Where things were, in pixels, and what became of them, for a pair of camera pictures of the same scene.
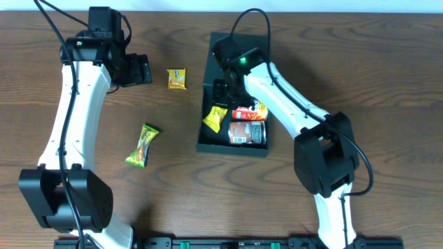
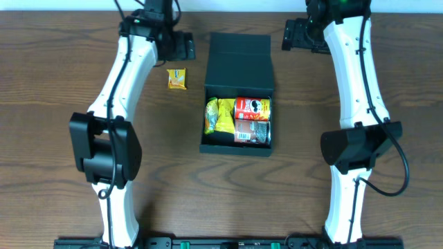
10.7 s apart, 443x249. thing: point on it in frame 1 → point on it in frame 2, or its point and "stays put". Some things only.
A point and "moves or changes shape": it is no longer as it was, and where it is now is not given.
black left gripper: (139, 69) → (188, 45)
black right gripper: (220, 91) → (288, 35)
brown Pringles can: (250, 132) moves or changes shape
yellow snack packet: (213, 121) → (225, 120)
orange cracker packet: (177, 78) stays put
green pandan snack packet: (138, 156) → (211, 115)
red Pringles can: (259, 113) stays put
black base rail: (232, 243) stays put
